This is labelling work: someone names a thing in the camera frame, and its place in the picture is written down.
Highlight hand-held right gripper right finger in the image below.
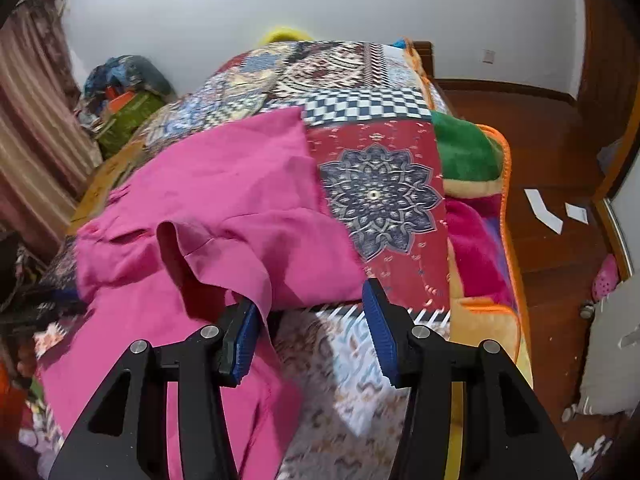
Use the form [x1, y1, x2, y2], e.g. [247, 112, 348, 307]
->
[361, 278, 578, 480]

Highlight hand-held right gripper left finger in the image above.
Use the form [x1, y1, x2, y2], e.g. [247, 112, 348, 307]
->
[47, 297, 261, 480]

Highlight pink pants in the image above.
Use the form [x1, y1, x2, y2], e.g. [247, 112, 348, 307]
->
[37, 107, 368, 480]

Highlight colourful fleece blanket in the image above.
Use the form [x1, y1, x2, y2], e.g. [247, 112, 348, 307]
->
[67, 37, 533, 480]

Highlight large white paper piece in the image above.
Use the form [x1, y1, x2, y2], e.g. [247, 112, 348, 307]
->
[524, 188, 564, 235]

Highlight patterned dark cloth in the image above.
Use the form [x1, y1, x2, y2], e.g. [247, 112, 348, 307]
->
[0, 230, 66, 341]

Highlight pink slipper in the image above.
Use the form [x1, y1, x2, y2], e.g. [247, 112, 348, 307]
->
[591, 254, 621, 302]

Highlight grey pillow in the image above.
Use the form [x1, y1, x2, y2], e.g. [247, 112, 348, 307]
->
[577, 275, 640, 416]

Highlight white patterned scraps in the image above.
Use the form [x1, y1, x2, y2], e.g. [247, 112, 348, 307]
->
[560, 402, 616, 478]

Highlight green box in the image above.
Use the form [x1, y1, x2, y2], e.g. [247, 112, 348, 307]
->
[95, 91, 168, 161]

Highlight orange box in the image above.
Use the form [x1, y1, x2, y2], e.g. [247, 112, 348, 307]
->
[107, 91, 138, 111]

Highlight wooden bed headboard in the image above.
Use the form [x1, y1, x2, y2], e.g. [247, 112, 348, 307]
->
[412, 40, 436, 78]

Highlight wooden framed sliding door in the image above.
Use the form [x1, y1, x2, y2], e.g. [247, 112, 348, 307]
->
[592, 125, 640, 281]

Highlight pile of clothes and boxes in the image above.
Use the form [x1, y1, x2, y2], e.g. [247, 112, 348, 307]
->
[82, 55, 176, 111]

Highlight striped brown curtain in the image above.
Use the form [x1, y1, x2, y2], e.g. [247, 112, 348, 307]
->
[0, 0, 103, 261]

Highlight yellow plush pillow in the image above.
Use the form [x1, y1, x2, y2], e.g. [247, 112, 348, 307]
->
[262, 27, 313, 46]

